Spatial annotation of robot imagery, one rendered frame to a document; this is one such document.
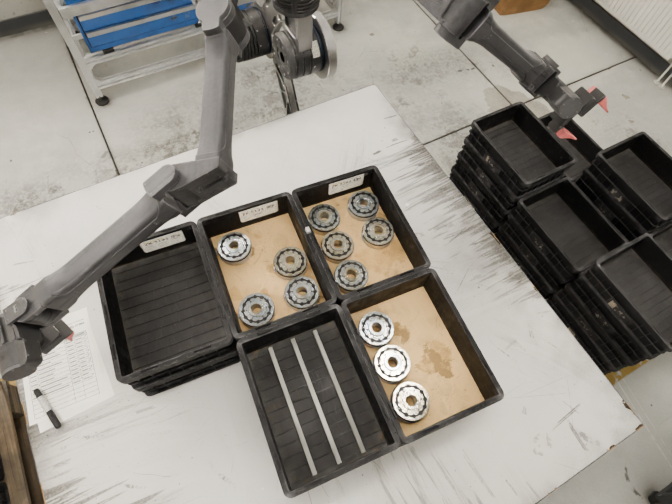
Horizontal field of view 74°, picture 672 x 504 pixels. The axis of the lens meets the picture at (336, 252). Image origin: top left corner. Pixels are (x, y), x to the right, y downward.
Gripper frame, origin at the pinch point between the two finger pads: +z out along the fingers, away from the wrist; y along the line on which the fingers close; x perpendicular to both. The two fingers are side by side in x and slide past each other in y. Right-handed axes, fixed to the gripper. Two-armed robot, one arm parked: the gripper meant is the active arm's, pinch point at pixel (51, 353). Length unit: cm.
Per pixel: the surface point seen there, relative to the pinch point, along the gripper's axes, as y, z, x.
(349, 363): 49, 18, -53
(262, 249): 59, 18, -10
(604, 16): 389, 86, -30
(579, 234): 174, 60, -93
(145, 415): 1.8, 32.1, -16.4
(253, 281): 49, 18, -15
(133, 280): 25.7, 18.7, 12.2
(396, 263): 83, 17, -45
